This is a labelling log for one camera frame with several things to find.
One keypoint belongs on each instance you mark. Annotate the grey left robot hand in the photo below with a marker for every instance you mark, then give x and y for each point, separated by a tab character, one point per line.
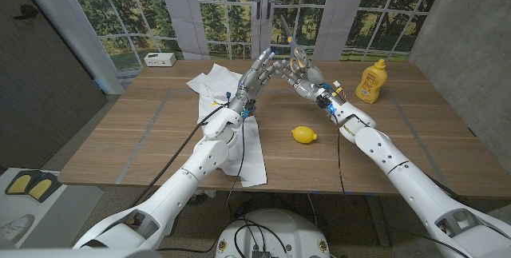
255	80

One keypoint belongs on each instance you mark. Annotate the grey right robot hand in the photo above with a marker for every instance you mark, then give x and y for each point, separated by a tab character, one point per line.
307	80

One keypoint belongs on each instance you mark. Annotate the grey and orange scissors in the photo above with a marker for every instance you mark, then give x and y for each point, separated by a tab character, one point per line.
297	56

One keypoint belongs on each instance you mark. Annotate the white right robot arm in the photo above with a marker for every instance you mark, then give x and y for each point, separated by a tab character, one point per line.
407	182

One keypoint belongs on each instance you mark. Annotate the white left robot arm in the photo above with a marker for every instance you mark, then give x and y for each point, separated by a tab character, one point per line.
179	186

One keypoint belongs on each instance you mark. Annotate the yellow lemon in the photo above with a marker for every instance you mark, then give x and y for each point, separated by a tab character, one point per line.
303	135

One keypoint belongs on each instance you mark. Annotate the yellow mustard bottle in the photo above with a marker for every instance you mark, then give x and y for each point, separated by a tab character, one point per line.
372	82

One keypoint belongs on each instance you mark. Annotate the crumpled white paper sheet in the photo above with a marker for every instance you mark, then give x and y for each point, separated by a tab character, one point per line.
211	86

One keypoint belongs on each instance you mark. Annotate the creased white paper sheet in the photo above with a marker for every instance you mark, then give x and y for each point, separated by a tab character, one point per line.
251	158

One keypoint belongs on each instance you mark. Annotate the printed forest window backdrop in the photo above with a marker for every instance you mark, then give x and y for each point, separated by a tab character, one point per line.
199	10

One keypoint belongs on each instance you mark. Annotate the white power socket box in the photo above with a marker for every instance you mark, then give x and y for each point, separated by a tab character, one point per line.
159	59

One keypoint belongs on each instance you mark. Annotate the white robot torso base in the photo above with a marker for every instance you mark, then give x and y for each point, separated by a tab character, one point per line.
287	230

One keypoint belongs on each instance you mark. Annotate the grey table leg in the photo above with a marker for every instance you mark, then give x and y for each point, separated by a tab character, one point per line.
377	222

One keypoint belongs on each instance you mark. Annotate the grey torso connector box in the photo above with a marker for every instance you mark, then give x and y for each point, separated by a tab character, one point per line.
261	255

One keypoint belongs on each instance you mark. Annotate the yellow black foot pedal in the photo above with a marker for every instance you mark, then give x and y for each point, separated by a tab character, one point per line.
40	188
18	184

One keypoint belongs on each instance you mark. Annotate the white sneaker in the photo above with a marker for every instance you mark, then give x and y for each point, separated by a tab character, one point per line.
16	228

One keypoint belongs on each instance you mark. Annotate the white backdrop frame post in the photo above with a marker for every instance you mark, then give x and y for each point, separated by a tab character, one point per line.
76	26

